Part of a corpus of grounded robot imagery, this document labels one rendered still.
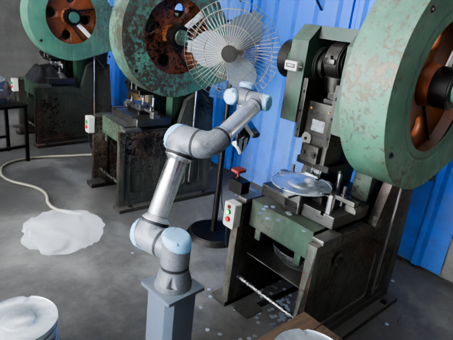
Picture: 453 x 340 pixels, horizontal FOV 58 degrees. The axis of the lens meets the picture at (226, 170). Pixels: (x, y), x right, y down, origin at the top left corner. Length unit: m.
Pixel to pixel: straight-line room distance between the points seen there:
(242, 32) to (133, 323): 1.70
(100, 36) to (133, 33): 1.85
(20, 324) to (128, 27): 1.76
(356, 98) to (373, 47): 0.17
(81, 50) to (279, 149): 2.21
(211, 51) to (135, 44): 0.51
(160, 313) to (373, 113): 1.09
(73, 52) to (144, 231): 3.05
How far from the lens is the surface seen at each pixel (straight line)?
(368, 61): 1.45
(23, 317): 1.94
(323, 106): 1.93
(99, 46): 4.60
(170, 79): 2.94
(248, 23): 2.52
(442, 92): 1.70
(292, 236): 1.96
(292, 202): 1.99
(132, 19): 2.76
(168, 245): 1.59
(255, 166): 3.98
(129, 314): 2.30
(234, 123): 1.71
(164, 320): 1.74
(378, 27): 1.49
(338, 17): 3.37
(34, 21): 4.32
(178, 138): 1.66
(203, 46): 2.58
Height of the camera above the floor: 1.48
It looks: 20 degrees down
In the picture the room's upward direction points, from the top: 7 degrees clockwise
